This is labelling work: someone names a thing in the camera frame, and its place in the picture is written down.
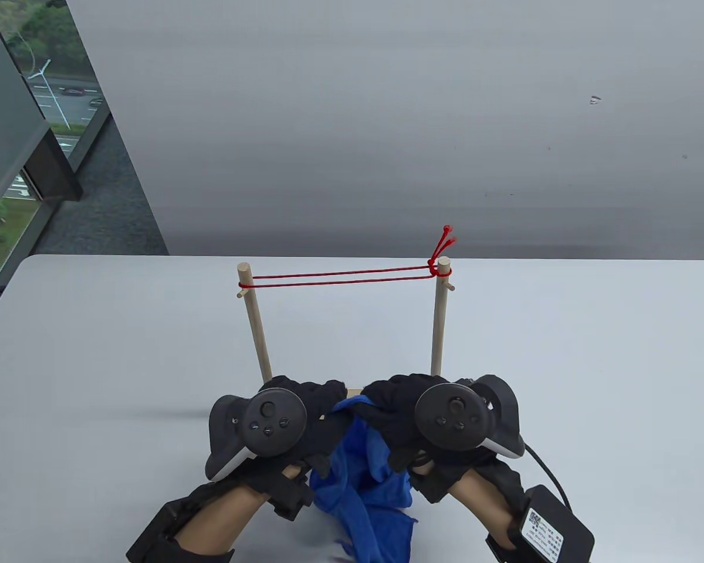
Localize grey window frame post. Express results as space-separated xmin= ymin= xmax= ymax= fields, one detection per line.
xmin=0 ymin=0 xmax=84 ymax=235

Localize black plain wrist box strap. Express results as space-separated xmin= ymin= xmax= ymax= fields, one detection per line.
xmin=126 ymin=481 xmax=235 ymax=563

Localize blue towel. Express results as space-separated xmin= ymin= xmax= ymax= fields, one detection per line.
xmin=308 ymin=395 xmax=418 ymax=563

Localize black cable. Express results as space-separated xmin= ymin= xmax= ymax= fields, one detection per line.
xmin=524 ymin=444 xmax=571 ymax=511

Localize wooden rack with posts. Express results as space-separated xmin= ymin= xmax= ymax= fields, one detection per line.
xmin=237 ymin=257 xmax=455 ymax=420

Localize dark grey hand controller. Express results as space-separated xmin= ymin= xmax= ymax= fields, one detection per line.
xmin=204 ymin=387 xmax=307 ymax=483
xmin=415 ymin=375 xmax=526 ymax=459

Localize black labelled wrist box strap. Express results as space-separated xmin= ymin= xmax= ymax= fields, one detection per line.
xmin=486 ymin=486 xmax=595 ymax=563

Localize dark grey right hand controller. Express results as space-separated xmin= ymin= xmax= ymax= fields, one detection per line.
xmin=415 ymin=375 xmax=526 ymax=459

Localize person's left hand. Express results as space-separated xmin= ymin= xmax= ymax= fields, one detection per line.
xmin=235 ymin=375 xmax=348 ymax=523

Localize dark grey left hand controller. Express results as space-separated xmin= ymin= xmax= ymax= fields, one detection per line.
xmin=204 ymin=387 xmax=307 ymax=483

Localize person's right forearm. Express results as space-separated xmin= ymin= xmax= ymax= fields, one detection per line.
xmin=411 ymin=463 xmax=523 ymax=537

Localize red elastic cord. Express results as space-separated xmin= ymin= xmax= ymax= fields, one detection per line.
xmin=239 ymin=225 xmax=457 ymax=290

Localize person's right hand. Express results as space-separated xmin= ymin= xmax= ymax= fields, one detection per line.
xmin=359 ymin=374 xmax=529 ymax=511

